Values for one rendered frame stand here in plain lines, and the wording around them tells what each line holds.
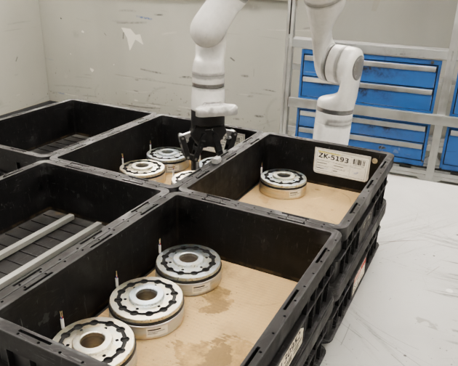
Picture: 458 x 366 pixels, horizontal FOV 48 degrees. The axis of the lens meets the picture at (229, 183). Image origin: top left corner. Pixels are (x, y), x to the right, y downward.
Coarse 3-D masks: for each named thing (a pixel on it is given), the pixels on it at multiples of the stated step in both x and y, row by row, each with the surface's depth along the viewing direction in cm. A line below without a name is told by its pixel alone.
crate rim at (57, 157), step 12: (144, 120) 127; (180, 120) 130; (120, 132) 118; (252, 132) 122; (84, 144) 110; (240, 144) 112; (60, 156) 103; (96, 168) 97; (204, 168) 98; (144, 180) 92; (180, 180) 92
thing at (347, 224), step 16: (256, 144) 114; (320, 144) 115; (336, 144) 114; (224, 160) 102; (384, 160) 105; (384, 176) 101; (192, 192) 88; (368, 192) 90; (256, 208) 82; (352, 208) 84; (320, 224) 78; (336, 224) 78; (352, 224) 80
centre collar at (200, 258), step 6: (180, 252) 82; (186, 252) 82; (192, 252) 82; (198, 252) 82; (174, 258) 80; (180, 258) 81; (198, 258) 80; (180, 264) 78; (186, 264) 78; (192, 264) 78; (198, 264) 79
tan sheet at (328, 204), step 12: (252, 192) 113; (312, 192) 114; (324, 192) 114; (336, 192) 114; (348, 192) 114; (252, 204) 107; (264, 204) 108; (276, 204) 108; (288, 204) 108; (300, 204) 108; (312, 204) 108; (324, 204) 108; (336, 204) 108; (348, 204) 109; (312, 216) 103; (324, 216) 103; (336, 216) 103
